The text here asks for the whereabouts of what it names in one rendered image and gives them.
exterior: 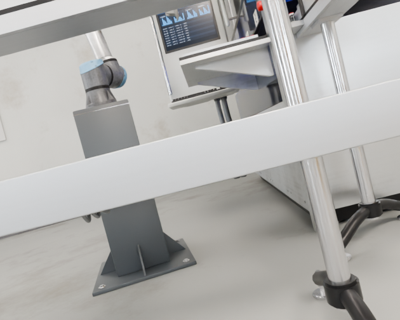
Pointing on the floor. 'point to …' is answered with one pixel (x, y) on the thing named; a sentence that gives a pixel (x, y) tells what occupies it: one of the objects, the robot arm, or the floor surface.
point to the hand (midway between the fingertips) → (178, 17)
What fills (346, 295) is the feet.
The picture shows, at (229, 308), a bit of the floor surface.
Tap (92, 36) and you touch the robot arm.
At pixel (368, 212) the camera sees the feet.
